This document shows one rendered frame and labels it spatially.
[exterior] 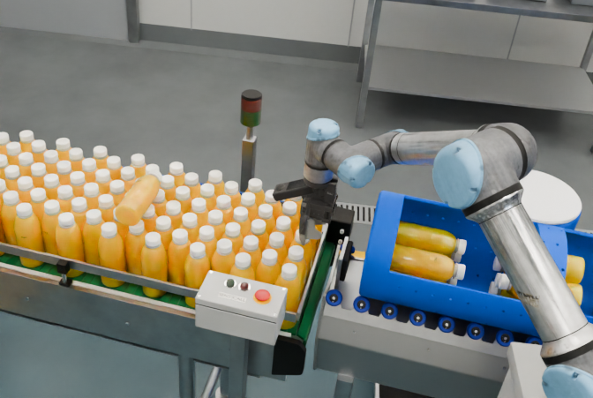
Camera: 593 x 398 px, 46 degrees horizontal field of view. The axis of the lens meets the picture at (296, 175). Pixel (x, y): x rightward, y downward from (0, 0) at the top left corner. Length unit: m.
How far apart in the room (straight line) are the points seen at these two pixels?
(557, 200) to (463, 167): 1.08
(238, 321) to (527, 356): 0.65
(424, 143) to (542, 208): 0.78
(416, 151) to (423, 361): 0.63
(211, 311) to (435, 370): 0.65
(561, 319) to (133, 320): 1.15
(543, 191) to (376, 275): 0.78
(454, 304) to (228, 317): 0.55
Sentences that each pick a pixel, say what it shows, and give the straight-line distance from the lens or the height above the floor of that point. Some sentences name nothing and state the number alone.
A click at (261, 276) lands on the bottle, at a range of 1.80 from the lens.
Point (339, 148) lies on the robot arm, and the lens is 1.60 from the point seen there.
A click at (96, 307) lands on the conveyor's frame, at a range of 2.01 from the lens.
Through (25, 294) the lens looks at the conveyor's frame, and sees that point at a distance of 2.11.
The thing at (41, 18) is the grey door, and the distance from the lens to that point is 5.48.
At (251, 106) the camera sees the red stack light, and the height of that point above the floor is 1.23.
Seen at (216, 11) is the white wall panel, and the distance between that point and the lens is 5.11.
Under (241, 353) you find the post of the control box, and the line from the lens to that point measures 1.80.
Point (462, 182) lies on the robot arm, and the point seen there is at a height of 1.60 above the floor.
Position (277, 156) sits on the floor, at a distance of 4.06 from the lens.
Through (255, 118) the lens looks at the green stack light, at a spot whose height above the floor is 1.19.
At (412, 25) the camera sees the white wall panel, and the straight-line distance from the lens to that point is 5.07.
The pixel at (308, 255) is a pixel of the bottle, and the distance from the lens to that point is 1.87.
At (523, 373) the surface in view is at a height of 1.15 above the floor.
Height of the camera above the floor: 2.29
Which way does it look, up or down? 36 degrees down
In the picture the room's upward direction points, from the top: 6 degrees clockwise
